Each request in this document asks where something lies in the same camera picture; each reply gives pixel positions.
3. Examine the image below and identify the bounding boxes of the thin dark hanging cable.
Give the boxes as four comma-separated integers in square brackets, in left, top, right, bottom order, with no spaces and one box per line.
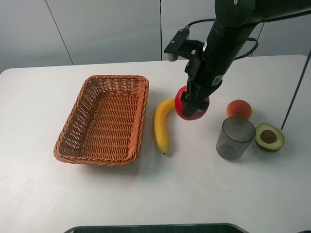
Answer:
[280,50,311,131]

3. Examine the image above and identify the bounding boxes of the dark monitor edge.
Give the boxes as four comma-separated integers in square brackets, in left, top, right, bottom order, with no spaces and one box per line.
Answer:
[66,223,246,233]

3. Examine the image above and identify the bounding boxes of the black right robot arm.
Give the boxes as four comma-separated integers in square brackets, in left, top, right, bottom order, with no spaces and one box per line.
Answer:
[180,0,311,118]

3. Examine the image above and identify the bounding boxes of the red apple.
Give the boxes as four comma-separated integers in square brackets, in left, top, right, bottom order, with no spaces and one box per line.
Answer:
[174,85,207,121]

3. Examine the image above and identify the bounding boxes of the grey translucent cup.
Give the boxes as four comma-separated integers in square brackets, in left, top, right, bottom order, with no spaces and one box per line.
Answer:
[216,116,256,161]

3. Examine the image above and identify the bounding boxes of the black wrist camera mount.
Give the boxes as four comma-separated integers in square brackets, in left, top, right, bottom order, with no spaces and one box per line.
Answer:
[164,26,203,62]

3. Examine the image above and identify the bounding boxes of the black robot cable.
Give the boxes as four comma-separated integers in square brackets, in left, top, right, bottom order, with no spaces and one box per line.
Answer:
[184,18,259,59]

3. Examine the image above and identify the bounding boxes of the orange peach fruit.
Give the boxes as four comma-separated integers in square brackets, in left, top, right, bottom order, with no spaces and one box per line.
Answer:
[226,100,252,120]

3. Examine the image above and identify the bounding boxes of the yellow banana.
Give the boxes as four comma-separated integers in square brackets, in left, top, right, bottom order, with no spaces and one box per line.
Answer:
[153,99,175,154]

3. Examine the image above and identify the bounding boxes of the brown wicker basket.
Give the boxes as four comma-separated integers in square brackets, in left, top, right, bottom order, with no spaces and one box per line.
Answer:
[53,75,149,166]

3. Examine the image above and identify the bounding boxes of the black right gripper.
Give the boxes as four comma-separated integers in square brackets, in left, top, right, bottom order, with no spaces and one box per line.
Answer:
[181,50,223,118]

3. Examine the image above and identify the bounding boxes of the halved avocado with pit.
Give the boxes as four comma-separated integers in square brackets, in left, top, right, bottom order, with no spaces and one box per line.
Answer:
[255,123,285,152]

